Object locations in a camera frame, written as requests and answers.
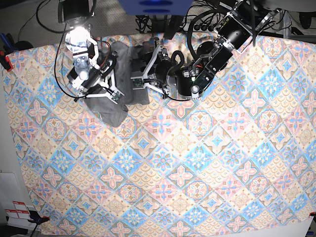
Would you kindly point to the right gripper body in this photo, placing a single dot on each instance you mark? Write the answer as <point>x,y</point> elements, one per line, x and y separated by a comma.
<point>98,81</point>

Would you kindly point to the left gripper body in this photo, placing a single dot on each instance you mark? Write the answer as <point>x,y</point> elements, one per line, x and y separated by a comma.
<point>156,70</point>

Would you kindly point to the grey T-shirt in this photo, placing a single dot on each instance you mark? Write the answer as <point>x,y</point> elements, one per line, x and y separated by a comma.
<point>114,114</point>

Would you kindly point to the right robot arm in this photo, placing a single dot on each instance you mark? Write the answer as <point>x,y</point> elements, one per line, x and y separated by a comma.
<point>78,38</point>

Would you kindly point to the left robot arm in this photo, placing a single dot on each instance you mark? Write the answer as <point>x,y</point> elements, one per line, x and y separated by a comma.
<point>244,21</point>

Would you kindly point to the white power strip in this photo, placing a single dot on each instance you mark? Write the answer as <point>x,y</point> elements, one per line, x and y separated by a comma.
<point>199,27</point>

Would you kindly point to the red clamp left top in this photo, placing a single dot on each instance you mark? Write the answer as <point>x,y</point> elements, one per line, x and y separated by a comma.
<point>6,63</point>

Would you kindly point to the patterned tile tablecloth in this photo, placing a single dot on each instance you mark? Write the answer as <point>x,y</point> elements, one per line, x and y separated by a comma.
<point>242,158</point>

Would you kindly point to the blue clamp bottom left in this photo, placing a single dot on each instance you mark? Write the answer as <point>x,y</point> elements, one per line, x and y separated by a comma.
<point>38,220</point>

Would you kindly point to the white box with red labels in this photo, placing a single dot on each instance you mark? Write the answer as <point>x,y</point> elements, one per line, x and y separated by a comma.
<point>13,204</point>

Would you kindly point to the black centre post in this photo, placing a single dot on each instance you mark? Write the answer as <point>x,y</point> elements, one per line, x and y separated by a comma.
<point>172,26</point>

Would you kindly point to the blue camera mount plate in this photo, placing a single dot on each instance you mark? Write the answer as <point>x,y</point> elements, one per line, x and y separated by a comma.
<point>156,7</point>

